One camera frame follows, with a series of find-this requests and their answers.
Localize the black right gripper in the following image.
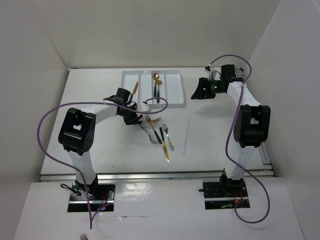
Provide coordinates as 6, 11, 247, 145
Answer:
191, 77, 225, 100

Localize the gold fork green handle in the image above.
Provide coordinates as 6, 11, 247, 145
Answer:
144, 114, 162, 144
140, 117, 162, 123

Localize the silver fork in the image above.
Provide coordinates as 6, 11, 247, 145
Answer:
162, 123, 175, 151
139, 123, 157, 144

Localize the gold knife green handle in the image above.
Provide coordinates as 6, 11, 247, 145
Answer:
127, 81, 139, 105
159, 127, 170, 163

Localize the gold spoon green handle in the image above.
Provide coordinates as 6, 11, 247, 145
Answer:
152, 73, 160, 97
156, 80, 162, 103

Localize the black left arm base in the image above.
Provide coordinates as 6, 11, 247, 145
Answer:
60, 183, 116, 203

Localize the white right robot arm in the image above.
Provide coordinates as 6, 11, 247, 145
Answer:
191, 64, 271, 197

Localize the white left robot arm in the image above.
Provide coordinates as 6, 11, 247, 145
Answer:
58, 88, 142, 200

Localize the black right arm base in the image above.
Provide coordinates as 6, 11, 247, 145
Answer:
198, 175, 248, 198

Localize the white compartment cutlery tray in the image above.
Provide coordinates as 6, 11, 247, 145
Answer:
121, 70, 185, 109

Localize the white chopstick right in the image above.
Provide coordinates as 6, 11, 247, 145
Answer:
182, 116, 191, 156

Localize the gold fork bottom edge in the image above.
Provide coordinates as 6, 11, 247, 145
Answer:
80, 233, 88, 240

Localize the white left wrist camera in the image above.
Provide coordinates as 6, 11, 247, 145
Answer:
139, 101, 151, 114

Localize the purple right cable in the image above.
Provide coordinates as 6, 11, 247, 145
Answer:
211, 53, 272, 223

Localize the purple cable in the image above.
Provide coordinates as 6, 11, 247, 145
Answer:
36, 97, 169, 230
211, 53, 272, 223

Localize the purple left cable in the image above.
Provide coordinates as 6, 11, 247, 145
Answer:
36, 97, 169, 230

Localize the aluminium rail front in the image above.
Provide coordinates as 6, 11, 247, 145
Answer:
39, 170, 275, 183

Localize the aluminium rail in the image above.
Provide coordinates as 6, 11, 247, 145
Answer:
39, 170, 275, 183
227, 68, 271, 180

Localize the aluminium rail right side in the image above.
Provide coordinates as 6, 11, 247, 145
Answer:
227, 68, 271, 180

